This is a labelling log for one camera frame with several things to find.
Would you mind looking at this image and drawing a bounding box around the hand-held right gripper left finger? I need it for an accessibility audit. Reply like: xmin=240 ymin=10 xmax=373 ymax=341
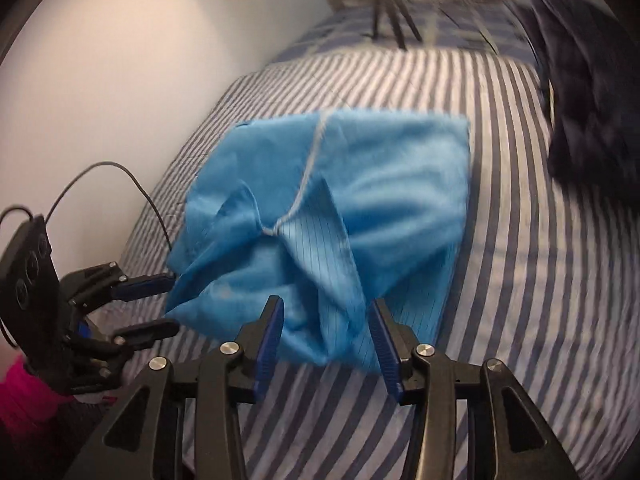
xmin=65 ymin=295 xmax=286 ymax=480

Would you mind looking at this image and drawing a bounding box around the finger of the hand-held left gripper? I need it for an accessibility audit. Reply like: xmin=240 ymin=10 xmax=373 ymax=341
xmin=111 ymin=272 xmax=176 ymax=301
xmin=112 ymin=318 xmax=180 ymax=351

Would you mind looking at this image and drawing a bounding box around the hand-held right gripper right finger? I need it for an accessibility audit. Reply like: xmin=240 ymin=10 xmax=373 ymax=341
xmin=370 ymin=298 xmax=581 ymax=480

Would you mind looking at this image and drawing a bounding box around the blue jacket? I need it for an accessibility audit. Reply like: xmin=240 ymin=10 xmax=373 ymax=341
xmin=164 ymin=110 xmax=471 ymax=373

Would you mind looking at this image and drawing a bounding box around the person's left forearm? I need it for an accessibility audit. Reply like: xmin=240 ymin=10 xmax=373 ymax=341
xmin=0 ymin=355 xmax=76 ymax=441

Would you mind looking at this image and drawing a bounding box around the dark puffer jacket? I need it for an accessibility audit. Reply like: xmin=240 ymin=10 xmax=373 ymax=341
xmin=515 ymin=0 xmax=640 ymax=191

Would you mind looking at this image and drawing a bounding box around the black tripod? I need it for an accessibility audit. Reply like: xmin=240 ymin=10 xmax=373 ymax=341
xmin=367 ymin=0 xmax=426 ymax=51

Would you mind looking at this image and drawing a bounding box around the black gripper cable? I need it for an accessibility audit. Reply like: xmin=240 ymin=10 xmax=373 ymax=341
xmin=0 ymin=161 xmax=176 ymax=281

